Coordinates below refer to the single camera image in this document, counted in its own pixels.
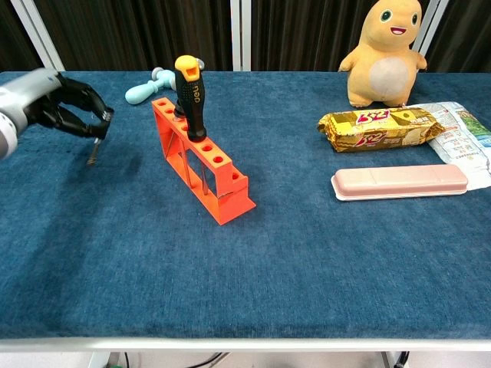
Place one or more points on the black orange flathead screwdriver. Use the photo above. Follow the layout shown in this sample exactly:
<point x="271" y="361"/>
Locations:
<point x="193" y="107"/>

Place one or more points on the orange tool rack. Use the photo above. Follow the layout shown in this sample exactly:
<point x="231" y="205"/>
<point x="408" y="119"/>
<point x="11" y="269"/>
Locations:
<point x="230" y="203"/>

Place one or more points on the dark pleated curtain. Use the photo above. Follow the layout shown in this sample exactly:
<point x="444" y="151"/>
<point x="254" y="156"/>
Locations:
<point x="134" y="34"/>
<point x="15" y="50"/>
<point x="299" y="34"/>
<point x="468" y="34"/>

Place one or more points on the white crumpled snack packet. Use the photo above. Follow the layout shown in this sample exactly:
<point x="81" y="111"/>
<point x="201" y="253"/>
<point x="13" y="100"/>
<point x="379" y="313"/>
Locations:
<point x="464" y="142"/>

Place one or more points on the pink pencil case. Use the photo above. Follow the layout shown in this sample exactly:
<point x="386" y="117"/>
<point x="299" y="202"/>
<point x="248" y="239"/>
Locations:
<point x="399" y="180"/>

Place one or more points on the small black nut driver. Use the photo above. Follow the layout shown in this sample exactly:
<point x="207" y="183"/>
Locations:
<point x="93" y="153"/>

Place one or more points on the light blue toy hammer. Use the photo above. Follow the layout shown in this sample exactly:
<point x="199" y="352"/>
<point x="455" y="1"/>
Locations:
<point x="140" y="94"/>

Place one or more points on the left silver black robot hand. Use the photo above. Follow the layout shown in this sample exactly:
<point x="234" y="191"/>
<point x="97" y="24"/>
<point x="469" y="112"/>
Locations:
<point x="42" y="99"/>

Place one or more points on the gold biscuit pack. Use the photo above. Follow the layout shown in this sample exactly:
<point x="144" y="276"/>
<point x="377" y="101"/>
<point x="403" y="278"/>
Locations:
<point x="379" y="130"/>

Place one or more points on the white table leg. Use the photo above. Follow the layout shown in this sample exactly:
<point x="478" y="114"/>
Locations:
<point x="389" y="360"/>
<point x="99" y="360"/>

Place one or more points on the blue table cloth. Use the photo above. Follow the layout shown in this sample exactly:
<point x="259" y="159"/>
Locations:
<point x="268" y="268"/>

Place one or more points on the grey black handled tool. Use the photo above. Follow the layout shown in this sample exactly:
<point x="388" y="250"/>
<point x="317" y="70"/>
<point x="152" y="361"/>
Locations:
<point x="178" y="113"/>

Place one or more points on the white frame post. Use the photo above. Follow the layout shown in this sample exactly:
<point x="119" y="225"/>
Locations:
<point x="431" y="23"/>
<point x="241" y="34"/>
<point x="38" y="38"/>

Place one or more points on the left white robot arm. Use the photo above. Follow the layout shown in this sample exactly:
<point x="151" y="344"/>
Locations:
<point x="5" y="138"/>

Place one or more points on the yellow plush toy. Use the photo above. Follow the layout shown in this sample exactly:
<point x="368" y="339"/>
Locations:
<point x="383" y="69"/>

